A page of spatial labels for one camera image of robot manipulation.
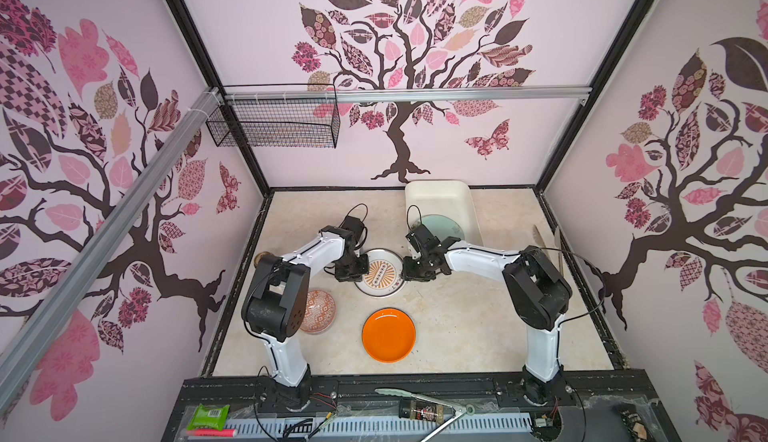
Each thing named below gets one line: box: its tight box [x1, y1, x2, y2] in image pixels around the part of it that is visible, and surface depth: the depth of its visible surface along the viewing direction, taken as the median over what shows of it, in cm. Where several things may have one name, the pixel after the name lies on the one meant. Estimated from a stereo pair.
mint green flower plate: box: [421, 214, 465, 243], surface depth 109 cm
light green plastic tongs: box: [374, 388, 475, 442], surface depth 72 cm
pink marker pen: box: [187, 428, 237, 438], surface depth 70 cm
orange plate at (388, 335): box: [362, 307, 417, 364], surface depth 85 cm
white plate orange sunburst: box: [354, 248, 405, 298], surface depth 96 cm
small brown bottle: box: [398, 398, 445, 425], surface depth 70 cm
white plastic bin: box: [405, 180, 483, 247], surface depth 115 cm
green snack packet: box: [186, 403, 231, 431], surface depth 71 cm
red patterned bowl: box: [300, 289, 336, 334], surface depth 85 cm
